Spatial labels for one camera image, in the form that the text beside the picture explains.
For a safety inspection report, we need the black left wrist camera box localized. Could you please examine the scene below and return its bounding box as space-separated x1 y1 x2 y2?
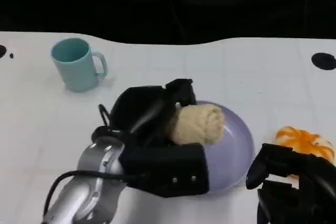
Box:
118 143 211 198

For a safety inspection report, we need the long black arm cable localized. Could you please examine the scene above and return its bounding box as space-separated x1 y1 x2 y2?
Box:
43 170 150 217

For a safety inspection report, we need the lilac plate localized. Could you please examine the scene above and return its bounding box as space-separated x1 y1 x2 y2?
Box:
195 100 256 195

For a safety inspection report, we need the pale green mug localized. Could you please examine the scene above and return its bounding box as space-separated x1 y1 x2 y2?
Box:
50 37 108 93

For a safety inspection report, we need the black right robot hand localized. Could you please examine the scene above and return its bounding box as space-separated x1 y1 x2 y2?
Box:
245 143 336 224

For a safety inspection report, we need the short black cable loop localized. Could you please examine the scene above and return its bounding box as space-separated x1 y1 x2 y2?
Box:
98 104 111 130

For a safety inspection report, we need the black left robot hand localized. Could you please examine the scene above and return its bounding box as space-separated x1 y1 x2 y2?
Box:
109 78 197 149

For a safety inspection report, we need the large black table grommet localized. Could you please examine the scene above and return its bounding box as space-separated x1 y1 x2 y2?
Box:
311 52 336 71

